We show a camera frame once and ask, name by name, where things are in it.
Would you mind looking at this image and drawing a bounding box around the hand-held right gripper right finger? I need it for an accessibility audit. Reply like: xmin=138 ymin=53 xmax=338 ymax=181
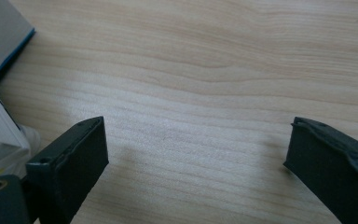
xmin=282 ymin=116 xmax=358 ymax=224

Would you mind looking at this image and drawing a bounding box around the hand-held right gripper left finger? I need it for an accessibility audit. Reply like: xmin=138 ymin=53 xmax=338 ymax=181
xmin=25 ymin=116 xmax=110 ymax=224

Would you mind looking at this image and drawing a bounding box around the blue book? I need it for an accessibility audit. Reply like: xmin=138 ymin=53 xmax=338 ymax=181
xmin=0 ymin=0 xmax=36 ymax=86

